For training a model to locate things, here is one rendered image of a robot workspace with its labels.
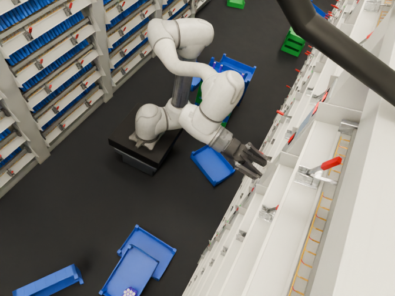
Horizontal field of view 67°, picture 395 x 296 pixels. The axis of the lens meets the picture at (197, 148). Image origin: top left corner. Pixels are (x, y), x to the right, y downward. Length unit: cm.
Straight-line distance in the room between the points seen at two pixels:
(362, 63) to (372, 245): 16
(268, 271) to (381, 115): 27
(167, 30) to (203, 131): 57
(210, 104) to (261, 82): 204
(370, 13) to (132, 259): 165
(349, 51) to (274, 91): 268
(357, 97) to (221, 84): 47
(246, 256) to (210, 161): 167
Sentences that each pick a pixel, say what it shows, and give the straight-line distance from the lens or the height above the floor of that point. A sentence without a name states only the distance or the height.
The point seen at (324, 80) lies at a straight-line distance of 110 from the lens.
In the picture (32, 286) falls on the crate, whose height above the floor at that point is 20.
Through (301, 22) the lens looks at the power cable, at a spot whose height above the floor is 181.
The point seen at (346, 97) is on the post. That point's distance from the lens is 63.
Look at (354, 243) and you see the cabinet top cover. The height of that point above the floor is 175.
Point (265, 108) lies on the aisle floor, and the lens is 280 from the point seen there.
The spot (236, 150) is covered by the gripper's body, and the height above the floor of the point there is 108.
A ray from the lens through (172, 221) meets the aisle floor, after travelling 207.
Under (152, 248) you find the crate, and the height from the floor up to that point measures 0.
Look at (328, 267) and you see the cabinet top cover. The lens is 26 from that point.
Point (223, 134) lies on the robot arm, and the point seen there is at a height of 110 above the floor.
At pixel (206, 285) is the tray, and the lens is 105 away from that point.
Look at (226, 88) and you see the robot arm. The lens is 96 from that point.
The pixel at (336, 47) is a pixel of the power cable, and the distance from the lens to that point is 32.
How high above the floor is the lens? 195
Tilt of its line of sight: 56 degrees down
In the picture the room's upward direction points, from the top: 18 degrees clockwise
